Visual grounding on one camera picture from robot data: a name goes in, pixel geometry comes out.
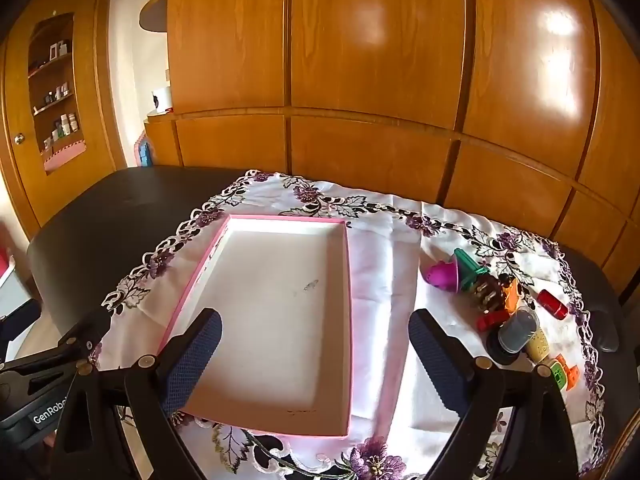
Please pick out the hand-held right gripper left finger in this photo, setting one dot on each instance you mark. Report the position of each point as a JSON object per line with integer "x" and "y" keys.
{"x": 192, "y": 355}

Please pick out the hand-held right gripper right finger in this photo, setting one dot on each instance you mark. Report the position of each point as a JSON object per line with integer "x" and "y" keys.
{"x": 440, "y": 355}

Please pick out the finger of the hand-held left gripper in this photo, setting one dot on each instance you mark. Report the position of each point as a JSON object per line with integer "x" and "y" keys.
{"x": 22, "y": 320}
{"x": 82, "y": 332}

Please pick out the red puzzle-shaped piece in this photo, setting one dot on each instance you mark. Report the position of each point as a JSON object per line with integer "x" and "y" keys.
{"x": 492, "y": 320}

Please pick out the brown knobbed massager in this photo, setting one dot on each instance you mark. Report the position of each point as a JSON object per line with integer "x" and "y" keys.
{"x": 487, "y": 292}

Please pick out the purple plastic spool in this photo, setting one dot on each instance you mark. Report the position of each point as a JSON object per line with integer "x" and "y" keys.
{"x": 442, "y": 275}

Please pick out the grey translucent cup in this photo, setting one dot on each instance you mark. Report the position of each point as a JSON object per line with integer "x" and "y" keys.
{"x": 517, "y": 332}

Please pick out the green plastic spool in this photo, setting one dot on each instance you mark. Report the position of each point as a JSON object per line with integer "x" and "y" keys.
{"x": 470, "y": 267}

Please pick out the orange plastic clip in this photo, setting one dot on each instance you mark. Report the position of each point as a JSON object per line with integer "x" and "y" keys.
{"x": 511, "y": 295}

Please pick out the pink-rimmed white tray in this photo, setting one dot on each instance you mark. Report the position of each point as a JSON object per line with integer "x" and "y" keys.
{"x": 280, "y": 310}

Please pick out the cream perforated case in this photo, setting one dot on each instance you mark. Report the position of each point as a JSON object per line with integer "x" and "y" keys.
{"x": 540, "y": 347}

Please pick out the red glossy cylinder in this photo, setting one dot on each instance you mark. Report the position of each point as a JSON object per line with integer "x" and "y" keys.
{"x": 552, "y": 304}

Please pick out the orange cube blocks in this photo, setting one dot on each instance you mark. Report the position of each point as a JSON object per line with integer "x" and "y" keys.
{"x": 573, "y": 375}

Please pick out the white embroidered floral tablecloth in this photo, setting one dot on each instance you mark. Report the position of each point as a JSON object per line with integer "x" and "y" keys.
{"x": 385, "y": 270}

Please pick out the pink scalloped foam mat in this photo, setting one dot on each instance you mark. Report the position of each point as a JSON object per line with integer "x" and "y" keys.
{"x": 65, "y": 156}

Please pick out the round cabinet knob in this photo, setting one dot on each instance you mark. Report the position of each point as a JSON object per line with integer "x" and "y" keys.
{"x": 18, "y": 138}

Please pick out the pink blue framed panel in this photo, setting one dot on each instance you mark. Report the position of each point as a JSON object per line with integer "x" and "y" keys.
{"x": 145, "y": 152}

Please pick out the group of small bottles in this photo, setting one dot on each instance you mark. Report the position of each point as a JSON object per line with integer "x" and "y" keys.
{"x": 57, "y": 92}

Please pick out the small white appliance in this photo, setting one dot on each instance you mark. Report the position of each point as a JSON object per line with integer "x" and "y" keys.
{"x": 161, "y": 100}

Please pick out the wooden glass-door cabinet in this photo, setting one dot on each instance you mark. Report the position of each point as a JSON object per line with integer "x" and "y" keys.
{"x": 95, "y": 85}

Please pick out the wooden panelled wardrobe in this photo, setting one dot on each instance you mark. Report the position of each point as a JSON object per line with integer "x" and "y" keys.
{"x": 375, "y": 60}

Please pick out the wooden rounded corner shelf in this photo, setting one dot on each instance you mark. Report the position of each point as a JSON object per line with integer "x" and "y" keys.
{"x": 152, "y": 15}

